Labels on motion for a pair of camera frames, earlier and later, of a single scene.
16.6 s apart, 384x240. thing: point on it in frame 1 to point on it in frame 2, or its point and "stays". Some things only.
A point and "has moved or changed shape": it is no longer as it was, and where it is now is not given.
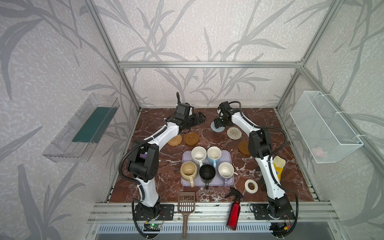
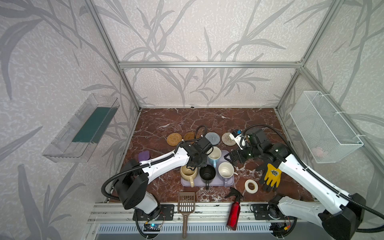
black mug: [207, 172] stays
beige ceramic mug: [188, 172] stays
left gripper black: [193, 119] to [196, 160]
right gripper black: [219, 121] to [237, 155]
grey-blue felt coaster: [220, 129] to [213, 137]
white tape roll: [247, 188] stays
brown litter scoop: [186, 205] stays
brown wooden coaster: [191, 138] stays
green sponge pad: [94, 129] stays
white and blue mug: [214, 154] stays
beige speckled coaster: [234, 133] has moved or changed shape
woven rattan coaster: [175, 140] stays
